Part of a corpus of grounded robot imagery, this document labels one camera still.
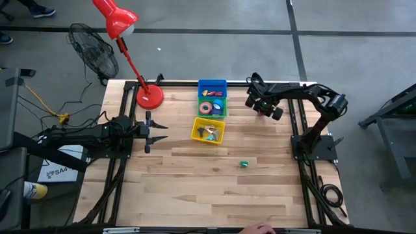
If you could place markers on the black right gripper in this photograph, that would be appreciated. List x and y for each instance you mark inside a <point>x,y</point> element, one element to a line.
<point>266,105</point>

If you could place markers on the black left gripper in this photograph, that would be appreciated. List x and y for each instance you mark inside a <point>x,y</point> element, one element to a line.
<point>148,131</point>

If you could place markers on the yellow plastic basket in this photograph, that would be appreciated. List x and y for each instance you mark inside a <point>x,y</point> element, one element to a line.
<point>219,122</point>

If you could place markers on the pink tape roll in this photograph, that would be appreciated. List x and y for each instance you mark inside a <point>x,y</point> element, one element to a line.
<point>201,108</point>

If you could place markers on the yellow mini stapler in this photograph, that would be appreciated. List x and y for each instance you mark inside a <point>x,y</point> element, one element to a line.
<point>204,93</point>

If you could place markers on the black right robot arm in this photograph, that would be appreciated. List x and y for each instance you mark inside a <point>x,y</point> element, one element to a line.
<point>312,92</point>

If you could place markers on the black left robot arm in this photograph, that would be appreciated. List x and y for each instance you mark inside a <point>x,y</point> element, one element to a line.
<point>94,133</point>

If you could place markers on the green mini stapler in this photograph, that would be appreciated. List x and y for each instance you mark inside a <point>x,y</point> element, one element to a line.
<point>243,164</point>

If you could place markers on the red desk lamp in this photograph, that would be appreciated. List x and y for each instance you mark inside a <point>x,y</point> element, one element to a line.
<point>149,96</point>

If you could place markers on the green plastic basket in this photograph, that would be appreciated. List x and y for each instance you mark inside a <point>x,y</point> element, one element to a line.
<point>199,115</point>

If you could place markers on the blue plastic basket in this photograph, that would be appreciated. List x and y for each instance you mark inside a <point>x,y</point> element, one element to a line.
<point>213,84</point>

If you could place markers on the black floor fan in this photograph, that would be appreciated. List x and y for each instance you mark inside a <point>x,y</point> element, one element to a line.
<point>94,52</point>

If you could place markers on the white printed cardboard box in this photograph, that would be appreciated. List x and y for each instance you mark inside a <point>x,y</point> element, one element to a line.
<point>58,172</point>

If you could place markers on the person's hand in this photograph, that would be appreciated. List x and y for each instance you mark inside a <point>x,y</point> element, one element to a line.
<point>258,228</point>

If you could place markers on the black metal stand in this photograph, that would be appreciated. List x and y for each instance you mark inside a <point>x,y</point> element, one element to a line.
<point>388,146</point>

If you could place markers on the yellow white object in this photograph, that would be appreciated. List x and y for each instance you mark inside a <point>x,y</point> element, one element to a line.
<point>35,190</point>

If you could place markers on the dark grey side cart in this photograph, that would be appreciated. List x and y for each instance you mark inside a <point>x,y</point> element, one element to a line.
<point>9,113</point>

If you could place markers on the person's shoe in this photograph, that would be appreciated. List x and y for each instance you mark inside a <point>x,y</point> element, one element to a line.
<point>5,38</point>
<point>43,11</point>

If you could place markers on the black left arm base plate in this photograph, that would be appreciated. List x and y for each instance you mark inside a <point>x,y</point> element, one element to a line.
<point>110,155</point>

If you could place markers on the black metal table frame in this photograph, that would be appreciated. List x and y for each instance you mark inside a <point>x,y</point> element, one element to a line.
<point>182,84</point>

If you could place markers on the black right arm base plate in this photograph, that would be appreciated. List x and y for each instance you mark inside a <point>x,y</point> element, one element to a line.
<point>326,154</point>

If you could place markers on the silver metal bracket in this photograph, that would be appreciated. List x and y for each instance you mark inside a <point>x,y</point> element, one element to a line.
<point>120,230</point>
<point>302,231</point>

